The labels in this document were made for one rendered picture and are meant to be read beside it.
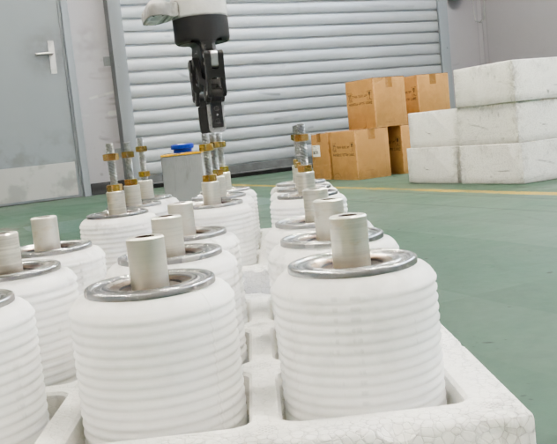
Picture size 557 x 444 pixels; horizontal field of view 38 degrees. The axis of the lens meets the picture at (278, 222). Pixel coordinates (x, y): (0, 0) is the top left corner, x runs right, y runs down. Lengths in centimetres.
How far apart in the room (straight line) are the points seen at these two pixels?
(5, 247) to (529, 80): 329
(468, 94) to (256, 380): 344
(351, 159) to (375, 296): 450
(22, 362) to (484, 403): 25
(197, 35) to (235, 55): 565
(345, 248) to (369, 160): 446
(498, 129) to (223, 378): 338
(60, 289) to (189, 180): 81
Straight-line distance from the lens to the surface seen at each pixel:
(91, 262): 70
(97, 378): 46
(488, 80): 380
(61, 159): 628
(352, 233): 46
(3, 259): 61
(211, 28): 109
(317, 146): 530
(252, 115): 675
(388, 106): 501
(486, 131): 384
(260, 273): 94
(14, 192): 622
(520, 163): 371
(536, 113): 379
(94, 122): 636
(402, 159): 507
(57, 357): 59
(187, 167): 138
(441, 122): 411
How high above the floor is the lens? 33
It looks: 6 degrees down
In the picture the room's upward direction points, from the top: 6 degrees counter-clockwise
